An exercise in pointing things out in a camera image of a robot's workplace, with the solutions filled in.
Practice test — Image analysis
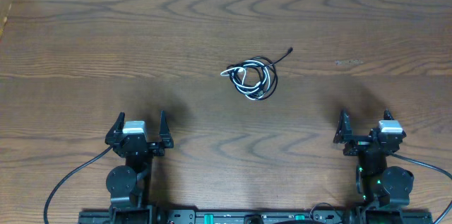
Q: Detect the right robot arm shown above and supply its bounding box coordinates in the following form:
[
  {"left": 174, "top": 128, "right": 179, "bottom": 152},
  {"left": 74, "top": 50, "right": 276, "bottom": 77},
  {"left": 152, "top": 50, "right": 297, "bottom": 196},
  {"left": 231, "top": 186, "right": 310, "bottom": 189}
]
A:
[{"left": 333, "top": 110, "right": 414, "bottom": 223}]

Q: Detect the black usb cable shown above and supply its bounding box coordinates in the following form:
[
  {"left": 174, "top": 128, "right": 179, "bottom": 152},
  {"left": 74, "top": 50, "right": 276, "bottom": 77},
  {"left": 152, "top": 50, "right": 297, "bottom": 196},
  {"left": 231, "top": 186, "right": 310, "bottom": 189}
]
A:
[{"left": 226, "top": 47, "right": 294, "bottom": 102}]

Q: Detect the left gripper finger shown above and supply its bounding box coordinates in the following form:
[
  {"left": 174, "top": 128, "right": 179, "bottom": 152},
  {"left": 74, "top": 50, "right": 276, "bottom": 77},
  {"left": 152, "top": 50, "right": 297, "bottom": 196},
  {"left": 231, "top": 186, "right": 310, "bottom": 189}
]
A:
[
  {"left": 159, "top": 110, "right": 174, "bottom": 148},
  {"left": 105, "top": 112, "right": 125, "bottom": 144}
]

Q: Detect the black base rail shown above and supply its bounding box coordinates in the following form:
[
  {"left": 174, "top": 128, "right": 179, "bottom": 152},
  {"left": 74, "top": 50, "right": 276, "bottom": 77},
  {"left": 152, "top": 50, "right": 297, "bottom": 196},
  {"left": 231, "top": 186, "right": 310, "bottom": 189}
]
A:
[{"left": 78, "top": 208, "right": 434, "bottom": 224}]

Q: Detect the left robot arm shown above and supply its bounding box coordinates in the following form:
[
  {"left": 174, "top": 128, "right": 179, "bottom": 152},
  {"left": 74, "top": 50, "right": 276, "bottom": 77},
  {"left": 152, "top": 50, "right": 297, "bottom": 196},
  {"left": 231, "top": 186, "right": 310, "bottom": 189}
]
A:
[{"left": 105, "top": 111, "right": 174, "bottom": 223}]

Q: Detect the white usb cable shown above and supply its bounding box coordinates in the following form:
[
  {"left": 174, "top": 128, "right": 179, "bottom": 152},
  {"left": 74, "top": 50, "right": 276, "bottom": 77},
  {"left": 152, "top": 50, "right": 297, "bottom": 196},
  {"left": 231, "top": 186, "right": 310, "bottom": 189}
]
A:
[{"left": 220, "top": 60, "right": 272, "bottom": 101}]

